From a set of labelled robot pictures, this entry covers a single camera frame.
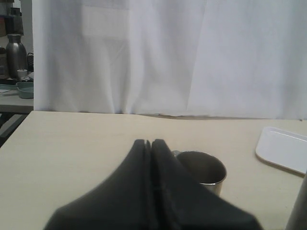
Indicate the teal plastic basin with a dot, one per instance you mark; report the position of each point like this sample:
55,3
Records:
25,89

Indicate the clear plastic pitcher with label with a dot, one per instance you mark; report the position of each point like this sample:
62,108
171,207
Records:
298,217

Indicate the steel mug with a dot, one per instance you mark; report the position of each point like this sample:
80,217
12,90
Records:
208,170

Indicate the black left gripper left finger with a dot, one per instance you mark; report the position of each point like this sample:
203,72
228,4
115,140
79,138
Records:
123,201

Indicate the dark metal vase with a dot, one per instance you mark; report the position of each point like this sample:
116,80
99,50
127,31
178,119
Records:
16,55

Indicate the small white cup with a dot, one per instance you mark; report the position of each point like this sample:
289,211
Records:
22,74

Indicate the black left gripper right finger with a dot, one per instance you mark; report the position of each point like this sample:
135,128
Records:
181,203

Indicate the white plastic tray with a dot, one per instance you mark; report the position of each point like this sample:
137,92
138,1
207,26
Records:
282,148

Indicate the grey side table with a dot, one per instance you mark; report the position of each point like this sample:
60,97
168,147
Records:
10,100

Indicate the white backdrop curtain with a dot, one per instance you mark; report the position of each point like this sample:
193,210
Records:
215,58

